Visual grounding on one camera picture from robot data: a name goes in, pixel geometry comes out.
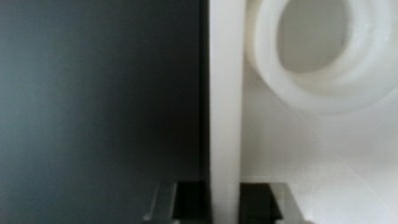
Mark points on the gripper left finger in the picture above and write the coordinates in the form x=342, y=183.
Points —
x=180, y=205

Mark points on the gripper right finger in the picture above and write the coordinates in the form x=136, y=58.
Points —
x=269, y=205

